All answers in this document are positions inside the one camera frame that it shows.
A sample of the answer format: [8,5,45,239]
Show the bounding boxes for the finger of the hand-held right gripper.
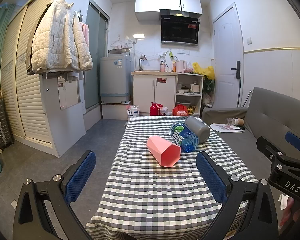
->
[284,131,300,161]
[256,135,300,170]

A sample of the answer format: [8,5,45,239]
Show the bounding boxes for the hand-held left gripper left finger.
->
[12,150,97,240]

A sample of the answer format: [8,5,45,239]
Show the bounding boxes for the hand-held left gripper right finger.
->
[196,151,282,240]

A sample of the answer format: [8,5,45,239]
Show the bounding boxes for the pink hexagonal cup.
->
[146,135,182,167]

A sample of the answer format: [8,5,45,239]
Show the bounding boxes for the grey cup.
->
[184,116,211,145]

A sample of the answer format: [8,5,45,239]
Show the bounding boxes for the white crumpled tissue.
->
[278,194,290,210]

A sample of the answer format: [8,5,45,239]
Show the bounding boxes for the grey sofa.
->
[201,87,300,240]

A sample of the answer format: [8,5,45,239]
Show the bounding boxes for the printed paper sheets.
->
[210,123,245,132]

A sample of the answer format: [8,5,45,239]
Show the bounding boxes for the blue plastic bottle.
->
[169,121,199,153]

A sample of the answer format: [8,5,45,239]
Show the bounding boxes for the grey checkered tablecloth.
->
[84,116,259,240]

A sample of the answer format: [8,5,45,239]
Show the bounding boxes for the red plastic bag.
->
[172,105,189,117]

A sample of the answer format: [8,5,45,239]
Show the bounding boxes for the white washing machine platform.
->
[101,102,133,120]

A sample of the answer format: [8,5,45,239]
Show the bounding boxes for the white open shelf unit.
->
[175,73,205,118]

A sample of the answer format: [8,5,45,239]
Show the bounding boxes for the white tissue pack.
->
[126,105,140,117]

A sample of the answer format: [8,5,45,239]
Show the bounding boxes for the red thermos jug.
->
[150,102,161,116]

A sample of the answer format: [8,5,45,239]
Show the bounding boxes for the dark grey suitcase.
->
[0,99,14,148]

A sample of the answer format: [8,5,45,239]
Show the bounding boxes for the cream slatted wardrobe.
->
[0,0,87,158]

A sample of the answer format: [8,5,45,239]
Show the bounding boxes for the yellow plastic bag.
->
[192,62,215,81]

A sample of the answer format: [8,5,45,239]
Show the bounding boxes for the white sink cabinet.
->
[131,70,177,117]

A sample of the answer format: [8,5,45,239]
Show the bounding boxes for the grey washing machine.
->
[100,49,132,104]

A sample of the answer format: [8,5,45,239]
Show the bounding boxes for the white door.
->
[212,2,244,108]

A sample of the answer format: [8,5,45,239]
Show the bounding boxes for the pink electric kettle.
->
[176,59,187,73]

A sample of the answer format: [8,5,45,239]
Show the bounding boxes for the frosted glass door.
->
[84,0,109,111]

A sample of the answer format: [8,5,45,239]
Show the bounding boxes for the metal faucet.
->
[138,54,148,72]

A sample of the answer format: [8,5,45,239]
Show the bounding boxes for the white puffer jacket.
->
[31,0,93,75]

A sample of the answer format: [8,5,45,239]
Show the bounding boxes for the pink towel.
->
[81,22,90,48]

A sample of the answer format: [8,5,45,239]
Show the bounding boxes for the black range hood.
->
[159,9,201,46]

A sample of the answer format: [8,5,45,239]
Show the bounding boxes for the black door lock handle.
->
[230,61,241,79]

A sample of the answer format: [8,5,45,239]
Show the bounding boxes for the wire clothes hanger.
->
[110,35,127,49]

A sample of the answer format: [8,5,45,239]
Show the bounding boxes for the white wall cabinet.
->
[135,0,203,22]

